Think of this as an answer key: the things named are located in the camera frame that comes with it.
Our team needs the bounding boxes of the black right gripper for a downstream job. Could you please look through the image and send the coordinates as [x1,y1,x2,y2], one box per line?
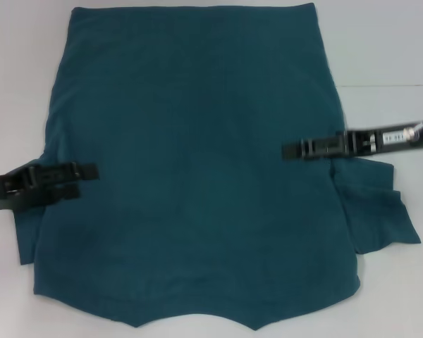
[281,119,423,160]

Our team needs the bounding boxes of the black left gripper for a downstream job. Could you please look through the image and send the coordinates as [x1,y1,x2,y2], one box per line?
[0,161,99,213]

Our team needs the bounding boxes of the teal blue shirt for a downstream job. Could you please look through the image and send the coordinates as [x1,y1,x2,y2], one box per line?
[16,0,423,331]

